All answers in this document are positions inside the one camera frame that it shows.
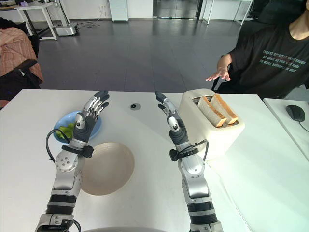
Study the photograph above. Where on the beige plate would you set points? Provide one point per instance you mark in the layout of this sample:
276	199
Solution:
109	168

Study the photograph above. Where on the cream toaster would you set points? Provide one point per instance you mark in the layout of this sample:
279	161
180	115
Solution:
217	135

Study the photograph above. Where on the pink quilted blanket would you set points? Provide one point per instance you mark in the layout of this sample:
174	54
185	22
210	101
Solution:
17	54

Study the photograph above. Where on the green lettuce leaf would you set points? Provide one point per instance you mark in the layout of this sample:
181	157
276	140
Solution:
65	131

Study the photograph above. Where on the silver machine base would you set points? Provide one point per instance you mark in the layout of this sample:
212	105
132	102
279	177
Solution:
65	29

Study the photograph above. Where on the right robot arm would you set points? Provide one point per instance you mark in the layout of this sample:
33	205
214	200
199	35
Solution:
195	183

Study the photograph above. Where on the black computer mouse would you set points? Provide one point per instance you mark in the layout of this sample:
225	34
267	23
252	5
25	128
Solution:
295	112

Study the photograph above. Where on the blue plate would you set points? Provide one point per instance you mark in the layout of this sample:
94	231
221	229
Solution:
63	122

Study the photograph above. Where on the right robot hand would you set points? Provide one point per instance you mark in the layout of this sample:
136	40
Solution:
178	134

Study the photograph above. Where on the black office chair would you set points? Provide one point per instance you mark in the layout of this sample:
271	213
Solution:
19	75

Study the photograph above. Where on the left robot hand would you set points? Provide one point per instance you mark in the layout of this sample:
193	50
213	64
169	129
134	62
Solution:
83	129

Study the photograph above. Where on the bread slice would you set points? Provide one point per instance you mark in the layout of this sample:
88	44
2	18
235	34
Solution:
225	108
211	112

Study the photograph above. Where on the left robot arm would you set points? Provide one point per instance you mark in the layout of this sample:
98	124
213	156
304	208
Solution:
63	178

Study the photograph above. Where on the person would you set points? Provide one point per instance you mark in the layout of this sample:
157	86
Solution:
268	55

